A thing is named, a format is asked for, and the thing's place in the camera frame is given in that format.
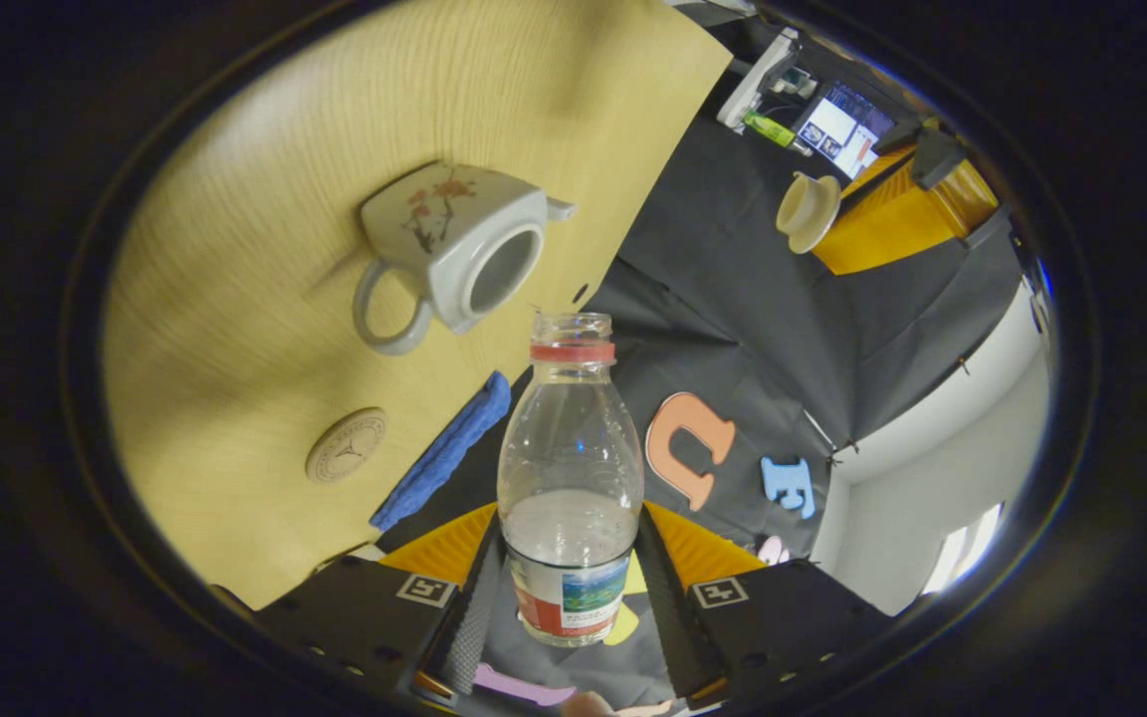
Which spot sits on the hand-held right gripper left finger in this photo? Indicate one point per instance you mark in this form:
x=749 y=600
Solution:
x=477 y=607

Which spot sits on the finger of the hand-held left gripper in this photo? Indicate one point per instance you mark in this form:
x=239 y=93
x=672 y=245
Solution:
x=902 y=224
x=937 y=154

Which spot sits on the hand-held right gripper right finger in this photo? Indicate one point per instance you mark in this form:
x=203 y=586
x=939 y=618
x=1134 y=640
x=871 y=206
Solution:
x=671 y=617

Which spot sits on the clear plastic water bottle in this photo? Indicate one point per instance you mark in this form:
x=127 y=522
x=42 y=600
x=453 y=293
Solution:
x=569 y=468

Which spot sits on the round wooden coaster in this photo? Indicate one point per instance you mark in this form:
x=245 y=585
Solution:
x=346 y=445

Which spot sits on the white floral teacup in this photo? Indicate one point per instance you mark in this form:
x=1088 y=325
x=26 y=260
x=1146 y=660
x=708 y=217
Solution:
x=434 y=229

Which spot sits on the green drink bottle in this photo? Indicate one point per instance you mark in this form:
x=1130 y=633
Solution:
x=771 y=129

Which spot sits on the computer monitor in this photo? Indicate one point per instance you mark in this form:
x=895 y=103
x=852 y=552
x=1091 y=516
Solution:
x=842 y=129

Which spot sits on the blue folded towel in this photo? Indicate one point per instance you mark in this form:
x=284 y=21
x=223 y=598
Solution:
x=444 y=453

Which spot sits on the ceiling light panel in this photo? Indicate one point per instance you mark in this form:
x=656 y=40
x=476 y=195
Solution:
x=967 y=548

